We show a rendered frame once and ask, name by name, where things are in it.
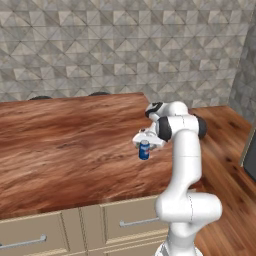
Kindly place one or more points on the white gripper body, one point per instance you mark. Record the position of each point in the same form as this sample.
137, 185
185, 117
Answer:
144, 136

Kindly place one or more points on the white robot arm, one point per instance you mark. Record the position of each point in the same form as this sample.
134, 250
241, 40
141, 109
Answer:
185, 173

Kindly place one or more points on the blue soda can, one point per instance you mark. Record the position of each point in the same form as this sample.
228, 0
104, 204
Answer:
144, 151

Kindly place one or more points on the dark round stool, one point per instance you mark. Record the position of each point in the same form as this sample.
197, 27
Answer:
40, 98
98, 94

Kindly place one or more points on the beige drawer front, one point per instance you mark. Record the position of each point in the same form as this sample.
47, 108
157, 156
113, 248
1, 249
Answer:
30, 226
133, 248
133, 210

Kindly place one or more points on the dark appliance with grey frame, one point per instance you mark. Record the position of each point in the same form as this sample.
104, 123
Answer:
251, 156

